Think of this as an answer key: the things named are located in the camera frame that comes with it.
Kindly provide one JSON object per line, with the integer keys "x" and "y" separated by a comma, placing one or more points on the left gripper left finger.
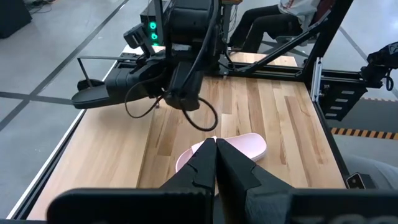
{"x": 202, "y": 168}

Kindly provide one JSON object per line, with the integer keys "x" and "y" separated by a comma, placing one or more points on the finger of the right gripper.
{"x": 121, "y": 81}

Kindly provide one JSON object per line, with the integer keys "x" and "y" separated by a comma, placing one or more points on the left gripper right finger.
{"x": 236, "y": 180}

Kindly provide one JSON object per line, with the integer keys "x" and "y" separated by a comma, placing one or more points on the black ribbed slide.
{"x": 90, "y": 98}

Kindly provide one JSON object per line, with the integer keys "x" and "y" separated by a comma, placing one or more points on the pink foam slide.
{"x": 248, "y": 146}

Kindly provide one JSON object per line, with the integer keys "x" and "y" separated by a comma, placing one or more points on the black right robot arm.
{"x": 192, "y": 31}

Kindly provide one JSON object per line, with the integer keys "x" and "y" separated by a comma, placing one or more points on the black metal shoe shelf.
{"x": 105, "y": 57}

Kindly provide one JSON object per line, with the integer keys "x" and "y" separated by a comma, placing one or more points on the person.
{"x": 264, "y": 21}

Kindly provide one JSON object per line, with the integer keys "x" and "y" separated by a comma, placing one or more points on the black cabinet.
{"x": 12, "y": 18}

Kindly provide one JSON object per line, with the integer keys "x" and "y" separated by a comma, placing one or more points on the yellow black hazard tape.
{"x": 363, "y": 133}

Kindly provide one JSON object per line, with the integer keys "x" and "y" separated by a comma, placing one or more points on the black slotted metal panel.
{"x": 342, "y": 93}

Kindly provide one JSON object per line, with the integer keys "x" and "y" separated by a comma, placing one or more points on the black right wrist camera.
{"x": 136, "y": 37}

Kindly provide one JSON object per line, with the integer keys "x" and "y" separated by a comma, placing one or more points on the small black table camera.
{"x": 360, "y": 182}

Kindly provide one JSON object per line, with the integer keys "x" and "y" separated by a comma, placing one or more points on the black aluminium table frame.
{"x": 329, "y": 31}

